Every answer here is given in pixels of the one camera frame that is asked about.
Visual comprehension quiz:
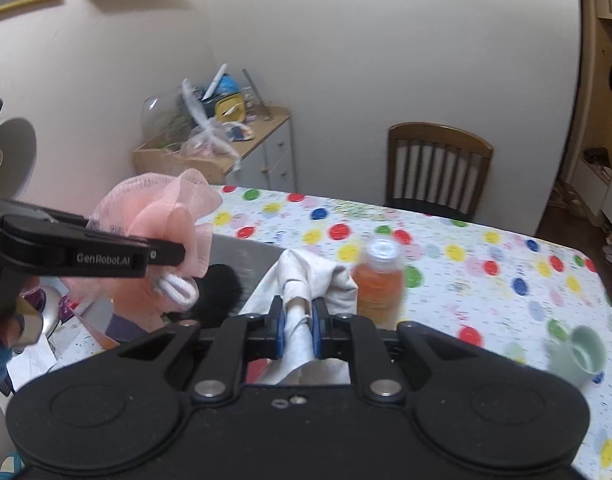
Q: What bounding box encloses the yellow and blue toy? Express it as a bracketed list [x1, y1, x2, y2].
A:
[200, 73, 247, 124]

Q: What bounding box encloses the pale green cup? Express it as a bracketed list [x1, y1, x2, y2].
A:
[548, 324, 608, 387]

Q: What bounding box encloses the knotted clear plastic bag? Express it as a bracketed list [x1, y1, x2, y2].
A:
[178, 77, 247, 175]

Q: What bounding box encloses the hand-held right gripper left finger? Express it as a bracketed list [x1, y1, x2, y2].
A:
[118, 297, 287, 404]

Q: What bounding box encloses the tea bottle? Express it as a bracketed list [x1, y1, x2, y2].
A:
[350, 236, 407, 327]

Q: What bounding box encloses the polka dot tablecloth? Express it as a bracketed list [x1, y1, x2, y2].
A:
[206, 184, 612, 480]

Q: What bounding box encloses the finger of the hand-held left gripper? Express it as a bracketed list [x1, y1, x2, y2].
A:
[1, 214, 189, 279]

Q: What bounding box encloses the wooden side cabinet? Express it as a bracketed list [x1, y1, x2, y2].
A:
[132, 106, 297, 194]

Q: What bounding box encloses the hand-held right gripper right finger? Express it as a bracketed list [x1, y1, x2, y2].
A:
[311, 298, 486, 406]

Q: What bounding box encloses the white wardrobe cabinet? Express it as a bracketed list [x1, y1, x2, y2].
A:
[568, 0, 612, 233]

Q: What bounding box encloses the white cloth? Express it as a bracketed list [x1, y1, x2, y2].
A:
[238, 248, 359, 387]

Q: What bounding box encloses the pink mesh bath pouf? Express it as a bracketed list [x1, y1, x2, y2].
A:
[66, 167, 225, 312]

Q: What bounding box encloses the brown wooden chair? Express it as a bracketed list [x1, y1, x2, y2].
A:
[384, 121, 495, 222]

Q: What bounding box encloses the black fuzzy item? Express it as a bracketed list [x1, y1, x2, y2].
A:
[163, 263, 245, 328]

